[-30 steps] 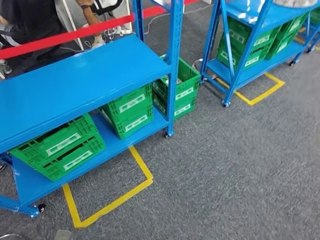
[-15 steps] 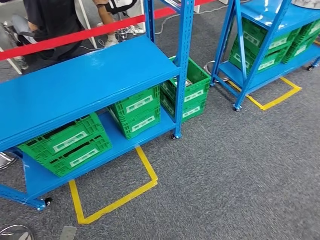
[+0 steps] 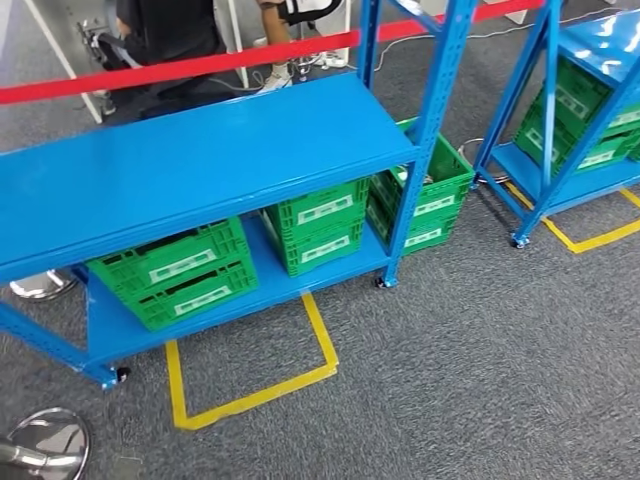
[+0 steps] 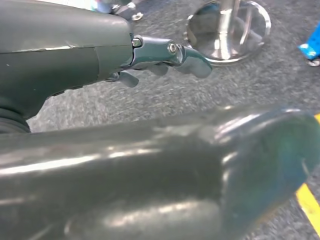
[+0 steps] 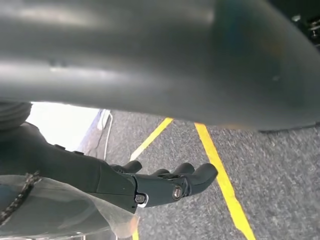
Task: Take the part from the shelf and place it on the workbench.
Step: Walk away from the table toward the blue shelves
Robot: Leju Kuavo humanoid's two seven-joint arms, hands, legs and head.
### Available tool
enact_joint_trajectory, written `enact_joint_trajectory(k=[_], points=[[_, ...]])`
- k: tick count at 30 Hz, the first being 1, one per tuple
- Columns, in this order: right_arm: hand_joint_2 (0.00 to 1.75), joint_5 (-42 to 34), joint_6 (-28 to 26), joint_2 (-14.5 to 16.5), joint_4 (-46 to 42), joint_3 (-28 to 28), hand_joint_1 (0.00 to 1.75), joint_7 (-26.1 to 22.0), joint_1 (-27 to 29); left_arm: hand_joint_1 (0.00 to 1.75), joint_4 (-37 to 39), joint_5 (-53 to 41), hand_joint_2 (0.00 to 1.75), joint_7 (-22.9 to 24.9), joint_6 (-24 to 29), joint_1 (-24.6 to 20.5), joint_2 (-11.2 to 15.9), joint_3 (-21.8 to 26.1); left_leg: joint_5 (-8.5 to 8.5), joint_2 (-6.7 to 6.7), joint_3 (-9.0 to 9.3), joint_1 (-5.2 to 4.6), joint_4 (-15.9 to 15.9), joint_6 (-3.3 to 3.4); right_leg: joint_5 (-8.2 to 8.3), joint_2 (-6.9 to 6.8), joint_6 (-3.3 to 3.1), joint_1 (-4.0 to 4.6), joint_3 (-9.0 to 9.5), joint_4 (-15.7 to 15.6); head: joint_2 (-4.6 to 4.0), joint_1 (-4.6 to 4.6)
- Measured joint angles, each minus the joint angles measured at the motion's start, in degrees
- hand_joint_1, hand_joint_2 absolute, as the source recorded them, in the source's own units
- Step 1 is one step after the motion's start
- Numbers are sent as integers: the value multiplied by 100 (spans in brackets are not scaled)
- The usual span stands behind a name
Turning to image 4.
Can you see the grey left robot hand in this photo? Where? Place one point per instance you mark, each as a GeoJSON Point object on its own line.
{"type": "Point", "coordinates": [55, 49]}

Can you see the round chrome stand base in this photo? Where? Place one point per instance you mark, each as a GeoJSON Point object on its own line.
{"type": "Point", "coordinates": [225, 33]}

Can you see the yellow tape floor square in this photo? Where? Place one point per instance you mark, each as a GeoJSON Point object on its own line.
{"type": "Point", "coordinates": [309, 205]}

